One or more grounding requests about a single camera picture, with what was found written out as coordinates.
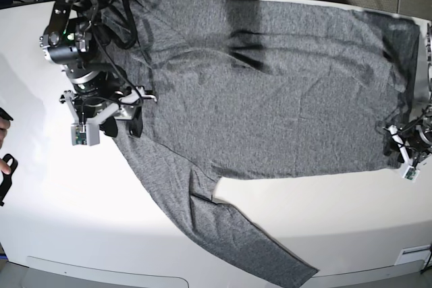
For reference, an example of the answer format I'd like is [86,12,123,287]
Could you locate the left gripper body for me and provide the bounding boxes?
[385,122,431,167]

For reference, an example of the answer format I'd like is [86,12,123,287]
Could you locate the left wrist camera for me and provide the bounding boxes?
[400,165,420,183]

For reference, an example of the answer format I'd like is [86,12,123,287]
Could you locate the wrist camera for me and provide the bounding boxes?
[71,123,100,146]
[400,165,420,183]

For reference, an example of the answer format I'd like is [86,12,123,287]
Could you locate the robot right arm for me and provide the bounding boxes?
[39,0,157,146]

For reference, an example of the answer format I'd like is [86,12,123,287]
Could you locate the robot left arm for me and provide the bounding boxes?
[385,22,431,180]

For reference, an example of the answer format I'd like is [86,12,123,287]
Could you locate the person hand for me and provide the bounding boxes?
[0,115,11,176]

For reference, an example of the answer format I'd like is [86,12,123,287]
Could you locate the grey long-sleeve T-shirt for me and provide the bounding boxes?
[109,0,419,287]

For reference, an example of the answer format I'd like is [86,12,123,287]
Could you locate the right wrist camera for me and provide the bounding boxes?
[71,123,100,146]

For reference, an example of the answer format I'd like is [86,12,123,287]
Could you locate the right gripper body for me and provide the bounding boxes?
[59,68,157,125]

